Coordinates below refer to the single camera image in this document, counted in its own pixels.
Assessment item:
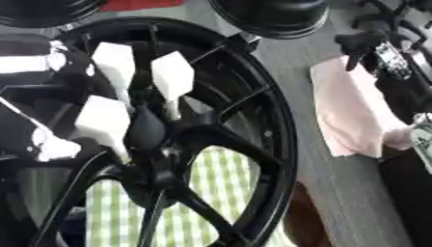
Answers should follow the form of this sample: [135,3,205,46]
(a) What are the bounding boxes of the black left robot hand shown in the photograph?
[0,72,98,163]

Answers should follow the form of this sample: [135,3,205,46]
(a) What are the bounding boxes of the black spoked wheel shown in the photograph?
[0,16,301,247]

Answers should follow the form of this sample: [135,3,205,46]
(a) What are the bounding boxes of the black round wheel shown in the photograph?
[0,0,110,29]
[205,0,331,41]

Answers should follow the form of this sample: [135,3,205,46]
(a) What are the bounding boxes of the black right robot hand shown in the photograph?
[332,30,392,72]

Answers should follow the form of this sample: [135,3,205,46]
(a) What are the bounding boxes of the brown wooden object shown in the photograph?
[282,181,335,247]

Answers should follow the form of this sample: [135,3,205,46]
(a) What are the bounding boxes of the pale pink cloth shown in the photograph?
[309,55,418,159]

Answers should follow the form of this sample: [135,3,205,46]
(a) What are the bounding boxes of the black office chair base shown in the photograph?
[349,0,432,42]

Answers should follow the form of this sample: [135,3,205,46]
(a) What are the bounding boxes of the red object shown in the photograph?
[97,0,186,13]

